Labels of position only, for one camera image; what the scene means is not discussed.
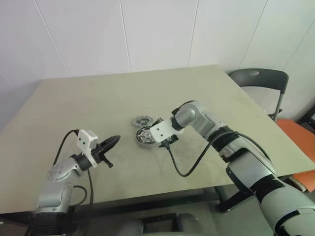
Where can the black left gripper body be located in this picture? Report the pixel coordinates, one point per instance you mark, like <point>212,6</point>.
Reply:
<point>99,153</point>

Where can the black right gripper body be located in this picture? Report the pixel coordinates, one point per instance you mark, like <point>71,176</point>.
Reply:
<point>171,140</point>

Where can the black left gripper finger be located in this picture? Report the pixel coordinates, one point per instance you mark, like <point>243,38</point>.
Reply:
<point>110,139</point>
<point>111,145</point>

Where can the round metal part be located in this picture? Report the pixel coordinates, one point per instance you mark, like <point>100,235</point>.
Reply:
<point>145,146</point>

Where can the grey spoked plastic wheel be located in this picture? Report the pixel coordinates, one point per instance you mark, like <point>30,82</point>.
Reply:
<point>144,135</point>

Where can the round metal part farther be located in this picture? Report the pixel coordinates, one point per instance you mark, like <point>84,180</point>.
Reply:
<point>141,121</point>

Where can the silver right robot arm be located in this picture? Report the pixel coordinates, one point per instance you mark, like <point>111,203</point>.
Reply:
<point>197,118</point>

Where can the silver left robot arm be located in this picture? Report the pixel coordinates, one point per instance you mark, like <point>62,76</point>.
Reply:
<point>57,172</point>

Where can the black plastic chair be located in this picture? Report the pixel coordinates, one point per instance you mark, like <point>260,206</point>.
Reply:
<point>258,77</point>

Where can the orange chair seat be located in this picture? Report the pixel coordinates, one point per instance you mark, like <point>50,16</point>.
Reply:
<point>295,134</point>

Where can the black floor equipment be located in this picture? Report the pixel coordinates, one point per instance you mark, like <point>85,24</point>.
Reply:
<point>307,115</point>

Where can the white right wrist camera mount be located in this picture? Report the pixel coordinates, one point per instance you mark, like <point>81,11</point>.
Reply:
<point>161,130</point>

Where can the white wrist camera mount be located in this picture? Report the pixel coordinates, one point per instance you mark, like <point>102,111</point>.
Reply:
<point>161,130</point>
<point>85,140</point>

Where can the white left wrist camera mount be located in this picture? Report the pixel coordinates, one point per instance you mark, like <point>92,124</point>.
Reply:
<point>85,140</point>

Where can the black table frame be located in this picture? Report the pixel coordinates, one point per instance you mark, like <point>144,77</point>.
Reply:
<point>147,199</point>

